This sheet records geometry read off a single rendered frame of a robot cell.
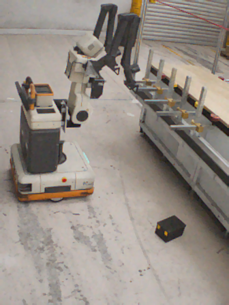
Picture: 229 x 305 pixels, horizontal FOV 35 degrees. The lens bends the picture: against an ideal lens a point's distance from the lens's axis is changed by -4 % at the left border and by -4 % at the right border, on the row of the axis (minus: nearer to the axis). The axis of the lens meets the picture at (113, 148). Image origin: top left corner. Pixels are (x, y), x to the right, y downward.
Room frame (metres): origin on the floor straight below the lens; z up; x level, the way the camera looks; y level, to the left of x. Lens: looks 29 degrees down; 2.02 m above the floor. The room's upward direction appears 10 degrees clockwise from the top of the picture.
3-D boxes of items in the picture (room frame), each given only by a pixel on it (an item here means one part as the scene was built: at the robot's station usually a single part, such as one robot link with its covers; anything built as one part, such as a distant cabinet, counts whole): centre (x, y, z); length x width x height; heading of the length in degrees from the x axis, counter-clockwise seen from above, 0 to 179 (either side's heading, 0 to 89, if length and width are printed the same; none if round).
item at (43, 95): (2.74, 0.63, 0.87); 0.23 x 0.15 x 0.11; 25
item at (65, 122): (2.92, 0.40, 0.68); 0.28 x 0.27 x 0.25; 25
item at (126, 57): (2.79, 0.01, 1.40); 0.11 x 0.06 x 0.43; 25
